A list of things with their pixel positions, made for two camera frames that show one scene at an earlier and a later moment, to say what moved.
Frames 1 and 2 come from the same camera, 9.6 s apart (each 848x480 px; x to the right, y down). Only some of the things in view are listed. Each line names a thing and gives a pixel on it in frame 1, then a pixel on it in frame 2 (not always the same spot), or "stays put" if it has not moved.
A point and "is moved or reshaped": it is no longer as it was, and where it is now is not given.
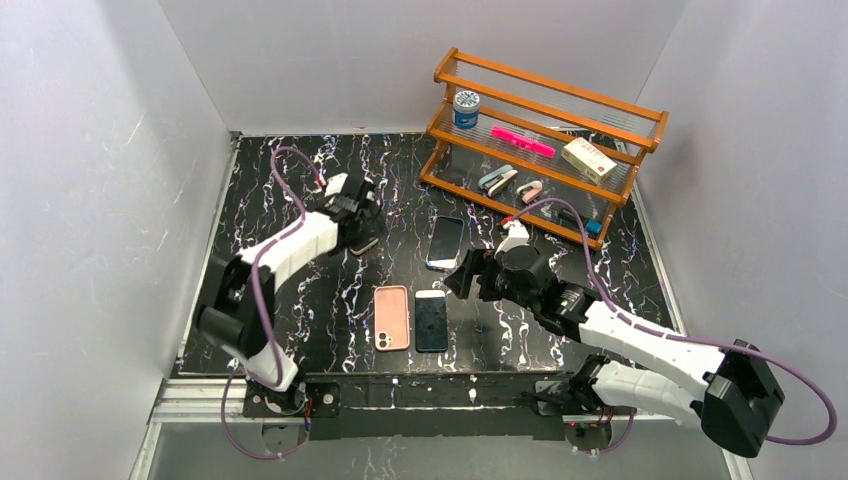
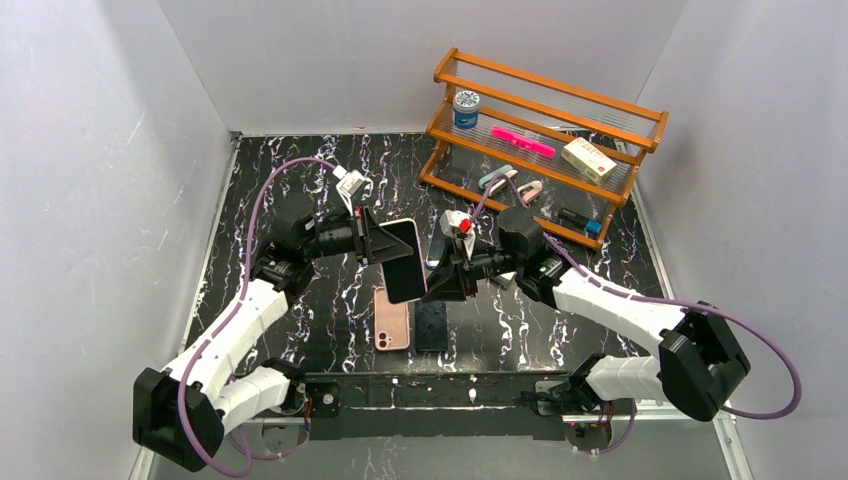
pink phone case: [391, 318] stays put
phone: [365, 246] is moved or reshaped
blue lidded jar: [466, 105] stays put
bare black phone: [431, 321] stays put
